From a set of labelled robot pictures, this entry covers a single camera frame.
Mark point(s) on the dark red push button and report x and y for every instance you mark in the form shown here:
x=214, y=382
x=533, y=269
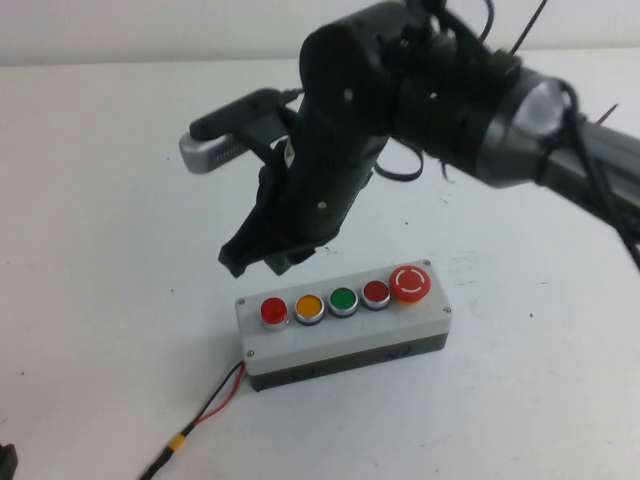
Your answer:
x=375, y=292

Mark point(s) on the yellow push button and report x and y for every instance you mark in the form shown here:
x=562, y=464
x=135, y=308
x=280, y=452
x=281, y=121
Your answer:
x=308, y=306

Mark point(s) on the red illuminated push button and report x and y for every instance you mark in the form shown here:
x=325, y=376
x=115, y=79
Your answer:
x=274, y=311

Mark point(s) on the green push button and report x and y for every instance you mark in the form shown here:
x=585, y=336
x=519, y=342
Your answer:
x=342, y=299

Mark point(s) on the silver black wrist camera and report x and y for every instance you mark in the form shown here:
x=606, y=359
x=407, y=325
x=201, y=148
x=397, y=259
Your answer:
x=220, y=140

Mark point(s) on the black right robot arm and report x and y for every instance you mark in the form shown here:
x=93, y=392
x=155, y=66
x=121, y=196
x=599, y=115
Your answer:
x=505, y=135

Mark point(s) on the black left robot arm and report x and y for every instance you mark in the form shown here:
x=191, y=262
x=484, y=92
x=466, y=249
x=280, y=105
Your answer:
x=7, y=462

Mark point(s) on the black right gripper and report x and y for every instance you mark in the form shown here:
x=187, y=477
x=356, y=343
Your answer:
x=335, y=125

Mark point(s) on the grey button control box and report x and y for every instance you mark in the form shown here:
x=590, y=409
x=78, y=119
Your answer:
x=350, y=337

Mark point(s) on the red emergency stop mushroom button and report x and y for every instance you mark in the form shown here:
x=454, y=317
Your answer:
x=410, y=282

